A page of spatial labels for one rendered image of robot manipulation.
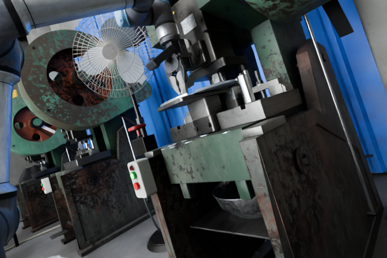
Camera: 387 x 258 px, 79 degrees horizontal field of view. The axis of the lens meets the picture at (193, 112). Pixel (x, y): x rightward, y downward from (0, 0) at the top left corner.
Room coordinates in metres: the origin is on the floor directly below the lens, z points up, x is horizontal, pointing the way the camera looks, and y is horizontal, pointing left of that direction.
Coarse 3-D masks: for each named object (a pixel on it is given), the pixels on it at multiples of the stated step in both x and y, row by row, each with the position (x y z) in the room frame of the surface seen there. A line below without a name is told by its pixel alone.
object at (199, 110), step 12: (192, 96) 0.72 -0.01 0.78; (204, 96) 0.76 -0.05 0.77; (216, 96) 0.83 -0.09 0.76; (168, 108) 0.78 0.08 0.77; (192, 108) 0.83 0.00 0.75; (204, 108) 0.80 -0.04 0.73; (216, 108) 0.81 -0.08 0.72; (192, 120) 0.85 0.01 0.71; (204, 120) 0.81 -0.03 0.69; (216, 120) 0.80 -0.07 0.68; (204, 132) 0.82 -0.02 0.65
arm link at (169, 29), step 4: (164, 24) 0.76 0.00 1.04; (168, 24) 0.77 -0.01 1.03; (172, 24) 0.77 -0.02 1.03; (176, 24) 0.80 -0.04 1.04; (160, 28) 0.77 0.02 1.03; (164, 28) 0.76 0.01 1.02; (168, 28) 0.76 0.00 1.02; (172, 28) 0.77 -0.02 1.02; (176, 28) 0.78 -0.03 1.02; (156, 32) 0.80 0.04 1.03; (160, 32) 0.77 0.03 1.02; (164, 32) 0.77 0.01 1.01; (168, 32) 0.76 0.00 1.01; (172, 32) 0.77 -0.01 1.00; (176, 32) 0.78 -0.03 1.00; (160, 36) 0.78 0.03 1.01; (164, 36) 0.77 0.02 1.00; (160, 40) 0.79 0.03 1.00
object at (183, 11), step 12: (180, 0) 0.89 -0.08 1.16; (180, 12) 0.90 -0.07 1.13; (192, 12) 0.86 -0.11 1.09; (180, 24) 0.91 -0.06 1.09; (192, 24) 0.87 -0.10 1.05; (180, 36) 0.93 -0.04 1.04; (192, 36) 0.89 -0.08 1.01; (204, 36) 0.85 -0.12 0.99; (216, 36) 0.86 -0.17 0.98; (228, 36) 0.92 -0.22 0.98; (192, 48) 0.86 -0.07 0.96; (204, 48) 0.84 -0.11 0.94; (216, 48) 0.85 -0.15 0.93; (228, 48) 0.90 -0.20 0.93; (192, 60) 0.87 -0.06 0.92; (204, 60) 0.83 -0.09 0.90; (192, 72) 0.93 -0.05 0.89
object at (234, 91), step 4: (232, 88) 0.86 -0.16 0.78; (236, 88) 0.88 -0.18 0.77; (228, 92) 0.87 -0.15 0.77; (232, 92) 0.86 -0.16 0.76; (236, 92) 0.87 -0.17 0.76; (240, 92) 0.89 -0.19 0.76; (220, 96) 0.90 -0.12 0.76; (224, 96) 0.89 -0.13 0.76; (228, 96) 0.88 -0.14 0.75; (232, 96) 0.87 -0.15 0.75; (236, 96) 0.87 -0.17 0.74; (240, 96) 0.88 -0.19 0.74; (220, 100) 0.91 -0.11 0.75; (224, 100) 0.89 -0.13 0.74; (228, 100) 0.88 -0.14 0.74
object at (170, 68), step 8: (168, 40) 0.77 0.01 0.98; (176, 40) 0.79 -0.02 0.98; (176, 48) 0.79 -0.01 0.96; (184, 48) 0.82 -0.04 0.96; (168, 56) 0.78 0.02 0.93; (176, 56) 0.76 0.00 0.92; (184, 56) 0.78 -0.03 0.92; (192, 56) 0.81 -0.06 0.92; (168, 64) 0.79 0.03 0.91; (176, 64) 0.76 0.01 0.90; (192, 64) 0.80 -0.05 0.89; (168, 72) 0.80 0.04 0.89; (176, 72) 0.82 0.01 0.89
